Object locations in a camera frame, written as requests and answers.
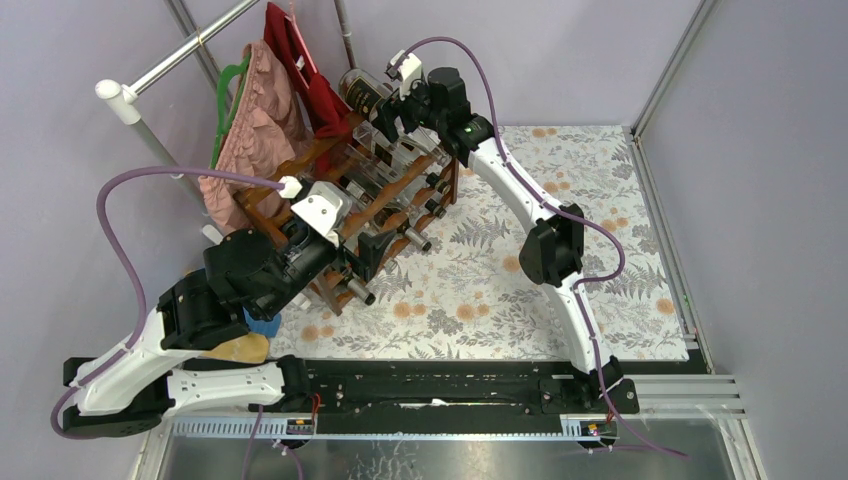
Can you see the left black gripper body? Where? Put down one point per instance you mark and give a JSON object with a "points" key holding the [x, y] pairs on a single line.
{"points": [[348, 258]]}

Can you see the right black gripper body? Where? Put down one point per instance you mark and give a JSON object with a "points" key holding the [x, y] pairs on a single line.
{"points": [[414, 112]]}

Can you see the clear bottle black cap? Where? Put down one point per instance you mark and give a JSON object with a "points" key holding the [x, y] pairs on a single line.
{"points": [[400, 155], [412, 198]]}

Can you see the green wine bottle brown label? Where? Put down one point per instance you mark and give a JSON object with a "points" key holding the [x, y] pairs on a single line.
{"points": [[346, 284]]}

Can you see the clear bottle dark label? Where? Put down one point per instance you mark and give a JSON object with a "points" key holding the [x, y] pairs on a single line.
{"points": [[363, 92]]}

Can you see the green wine bottle silver neck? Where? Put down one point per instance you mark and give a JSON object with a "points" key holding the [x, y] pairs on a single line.
{"points": [[401, 225]]}

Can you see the clear bottle black cap front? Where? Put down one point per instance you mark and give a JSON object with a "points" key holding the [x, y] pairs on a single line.
{"points": [[412, 198]]}

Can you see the clear tall bottle back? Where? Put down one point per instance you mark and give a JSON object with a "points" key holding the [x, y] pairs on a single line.
{"points": [[389, 264]]}

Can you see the clear round bottle back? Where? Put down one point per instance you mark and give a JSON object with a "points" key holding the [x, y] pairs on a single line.
{"points": [[366, 175]]}

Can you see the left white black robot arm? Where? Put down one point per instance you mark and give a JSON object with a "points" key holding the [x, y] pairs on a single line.
{"points": [[142, 380]]}

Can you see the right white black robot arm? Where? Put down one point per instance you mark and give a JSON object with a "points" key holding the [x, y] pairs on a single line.
{"points": [[551, 255]]}

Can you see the brown wooden wine rack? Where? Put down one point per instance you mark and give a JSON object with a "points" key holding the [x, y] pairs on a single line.
{"points": [[355, 203]]}

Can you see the red hanging garment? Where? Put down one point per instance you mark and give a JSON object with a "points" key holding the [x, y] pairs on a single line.
{"points": [[327, 112]]}

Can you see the blue cloth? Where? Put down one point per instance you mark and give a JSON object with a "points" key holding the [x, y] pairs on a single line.
{"points": [[266, 328]]}

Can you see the floral tablecloth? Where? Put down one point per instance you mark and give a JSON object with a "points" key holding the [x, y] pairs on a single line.
{"points": [[467, 298]]}

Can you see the pink hanging garment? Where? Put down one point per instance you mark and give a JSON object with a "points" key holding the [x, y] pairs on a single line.
{"points": [[267, 131]]}

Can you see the yellow cloth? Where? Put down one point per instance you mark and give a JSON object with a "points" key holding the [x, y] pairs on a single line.
{"points": [[252, 348]]}

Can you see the green clothes hanger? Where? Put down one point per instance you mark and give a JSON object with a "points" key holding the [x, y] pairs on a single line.
{"points": [[227, 107]]}

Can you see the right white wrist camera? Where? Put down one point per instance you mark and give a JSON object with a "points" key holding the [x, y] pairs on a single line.
{"points": [[406, 69]]}

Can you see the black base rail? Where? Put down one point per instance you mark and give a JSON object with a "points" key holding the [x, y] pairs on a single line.
{"points": [[346, 387]]}

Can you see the white slotted cable duct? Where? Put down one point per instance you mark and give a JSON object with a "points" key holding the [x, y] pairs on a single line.
{"points": [[431, 425]]}

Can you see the silver clothes rail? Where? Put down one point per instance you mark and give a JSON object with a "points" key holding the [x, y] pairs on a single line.
{"points": [[121, 98]]}

